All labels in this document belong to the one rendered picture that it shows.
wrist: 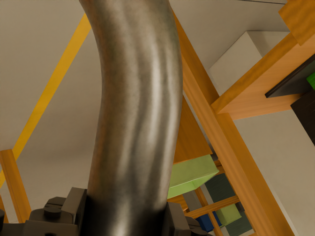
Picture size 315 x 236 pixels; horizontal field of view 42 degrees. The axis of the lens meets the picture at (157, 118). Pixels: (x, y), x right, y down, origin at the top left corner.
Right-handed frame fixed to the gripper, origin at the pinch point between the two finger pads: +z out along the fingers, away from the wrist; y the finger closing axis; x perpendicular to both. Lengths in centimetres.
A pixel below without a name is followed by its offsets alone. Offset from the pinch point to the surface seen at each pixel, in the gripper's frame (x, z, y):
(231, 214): -140, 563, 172
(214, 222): -148, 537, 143
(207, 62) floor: 42, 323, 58
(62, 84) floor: 4, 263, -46
